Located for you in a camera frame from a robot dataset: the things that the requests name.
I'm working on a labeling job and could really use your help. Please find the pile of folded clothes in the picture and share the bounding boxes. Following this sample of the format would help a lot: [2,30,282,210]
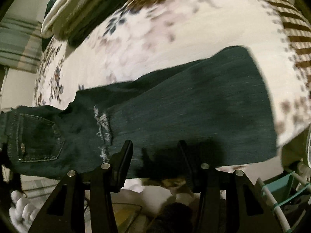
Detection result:
[40,0,146,46]

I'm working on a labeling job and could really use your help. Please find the floral bed sheet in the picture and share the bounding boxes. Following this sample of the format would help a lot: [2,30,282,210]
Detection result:
[33,0,311,148]

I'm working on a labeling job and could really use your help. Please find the dark denim pants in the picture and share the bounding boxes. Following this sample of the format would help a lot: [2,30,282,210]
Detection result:
[0,46,278,178]

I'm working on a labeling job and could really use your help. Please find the person's left hand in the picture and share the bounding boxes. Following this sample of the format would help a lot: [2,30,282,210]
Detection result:
[8,190,40,228]

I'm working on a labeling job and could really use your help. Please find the striped curtain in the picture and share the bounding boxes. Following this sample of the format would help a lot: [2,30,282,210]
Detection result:
[0,17,44,73]

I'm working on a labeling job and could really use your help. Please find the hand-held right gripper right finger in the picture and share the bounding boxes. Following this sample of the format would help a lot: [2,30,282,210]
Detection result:
[178,140,285,233]

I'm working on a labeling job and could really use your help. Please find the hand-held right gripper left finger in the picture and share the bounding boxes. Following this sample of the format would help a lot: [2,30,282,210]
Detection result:
[27,140,134,233]

